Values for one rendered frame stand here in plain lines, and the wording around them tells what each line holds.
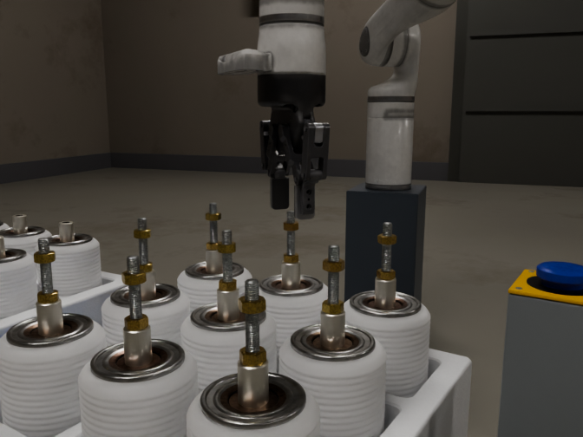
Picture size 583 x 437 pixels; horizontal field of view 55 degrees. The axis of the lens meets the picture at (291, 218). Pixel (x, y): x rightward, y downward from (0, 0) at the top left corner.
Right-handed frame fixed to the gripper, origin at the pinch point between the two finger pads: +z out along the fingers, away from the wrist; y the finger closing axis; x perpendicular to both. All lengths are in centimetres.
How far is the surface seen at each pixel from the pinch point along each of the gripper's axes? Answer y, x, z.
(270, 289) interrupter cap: -0.7, 3.0, 9.8
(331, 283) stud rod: -16.7, 3.7, 4.3
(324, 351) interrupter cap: -18.3, 5.2, 9.7
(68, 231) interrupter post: 35.0, 22.6, 8.5
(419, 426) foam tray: -21.1, -2.9, 17.1
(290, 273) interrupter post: -0.9, 0.6, 8.2
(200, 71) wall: 358, -88, -38
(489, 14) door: 215, -228, -67
